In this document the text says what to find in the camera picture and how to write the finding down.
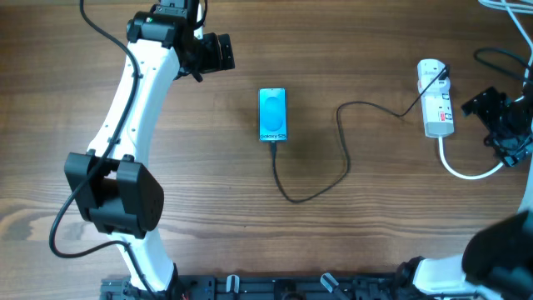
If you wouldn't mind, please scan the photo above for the black charger cable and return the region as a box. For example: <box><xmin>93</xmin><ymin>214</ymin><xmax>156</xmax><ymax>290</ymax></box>
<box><xmin>269</xmin><ymin>64</ymin><xmax>451</xmax><ymax>204</ymax></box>

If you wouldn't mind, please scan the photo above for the blue screen smartphone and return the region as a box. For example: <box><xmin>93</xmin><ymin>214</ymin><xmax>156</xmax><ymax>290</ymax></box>
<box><xmin>258</xmin><ymin>87</ymin><xmax>287</xmax><ymax>142</ymax></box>

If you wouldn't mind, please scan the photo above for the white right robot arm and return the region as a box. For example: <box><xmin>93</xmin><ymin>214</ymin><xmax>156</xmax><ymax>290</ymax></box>
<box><xmin>391</xmin><ymin>84</ymin><xmax>532</xmax><ymax>299</ymax></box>

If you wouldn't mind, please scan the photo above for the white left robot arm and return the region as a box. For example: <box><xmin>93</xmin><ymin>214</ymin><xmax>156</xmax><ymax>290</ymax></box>
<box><xmin>64</xmin><ymin>1</ymin><xmax>235</xmax><ymax>299</ymax></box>

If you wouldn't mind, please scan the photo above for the white power strip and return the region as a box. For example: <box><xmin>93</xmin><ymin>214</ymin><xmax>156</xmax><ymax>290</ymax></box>
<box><xmin>417</xmin><ymin>58</ymin><xmax>454</xmax><ymax>138</ymax></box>

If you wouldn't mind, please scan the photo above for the white power strip cable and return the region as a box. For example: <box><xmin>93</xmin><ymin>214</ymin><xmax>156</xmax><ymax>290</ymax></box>
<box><xmin>437</xmin><ymin>0</ymin><xmax>533</xmax><ymax>181</ymax></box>

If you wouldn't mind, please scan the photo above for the white cable top right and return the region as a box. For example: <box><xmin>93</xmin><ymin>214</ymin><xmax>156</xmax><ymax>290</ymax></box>
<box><xmin>477</xmin><ymin>0</ymin><xmax>533</xmax><ymax>15</ymax></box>

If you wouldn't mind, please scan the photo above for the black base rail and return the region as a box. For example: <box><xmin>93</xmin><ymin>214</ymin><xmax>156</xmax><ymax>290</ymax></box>
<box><xmin>100</xmin><ymin>273</ymin><xmax>481</xmax><ymax>300</ymax></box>

